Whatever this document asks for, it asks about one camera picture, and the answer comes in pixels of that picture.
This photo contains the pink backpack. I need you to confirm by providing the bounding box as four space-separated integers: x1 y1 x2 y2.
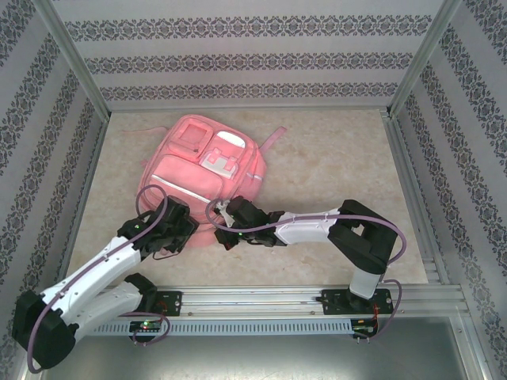
120 113 288 251

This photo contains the left small circuit board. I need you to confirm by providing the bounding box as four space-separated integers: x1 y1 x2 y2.
129 319 164 333

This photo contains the small circuit board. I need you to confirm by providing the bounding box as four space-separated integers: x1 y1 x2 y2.
352 319 380 336
129 319 164 333

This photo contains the grey sheet metal panel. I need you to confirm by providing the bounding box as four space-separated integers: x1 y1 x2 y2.
15 316 492 380

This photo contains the right small circuit board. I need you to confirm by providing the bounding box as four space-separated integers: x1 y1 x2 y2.
352 319 380 336

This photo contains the left thin black cable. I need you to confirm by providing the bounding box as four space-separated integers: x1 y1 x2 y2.
151 247 181 261

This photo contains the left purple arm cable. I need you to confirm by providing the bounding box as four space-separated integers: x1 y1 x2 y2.
26 184 172 375

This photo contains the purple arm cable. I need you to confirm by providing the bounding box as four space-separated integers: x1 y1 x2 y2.
26 184 172 375
205 197 408 342

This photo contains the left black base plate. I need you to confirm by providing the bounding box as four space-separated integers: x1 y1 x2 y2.
154 291 184 317

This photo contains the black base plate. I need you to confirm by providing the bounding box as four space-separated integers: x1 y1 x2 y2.
154 291 184 317
322 288 395 316

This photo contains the wide aluminium mounting rail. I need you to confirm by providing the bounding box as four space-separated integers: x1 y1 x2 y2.
37 287 467 317

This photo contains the slotted grey cable duct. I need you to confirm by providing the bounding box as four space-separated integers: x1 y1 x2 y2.
93 319 354 336

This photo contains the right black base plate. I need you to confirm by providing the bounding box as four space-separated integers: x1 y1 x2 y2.
322 288 395 316

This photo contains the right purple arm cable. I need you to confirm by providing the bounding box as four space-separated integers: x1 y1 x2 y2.
205 197 408 342

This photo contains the aluminium frame post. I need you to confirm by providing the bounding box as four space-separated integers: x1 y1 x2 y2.
387 0 464 118
34 0 112 122

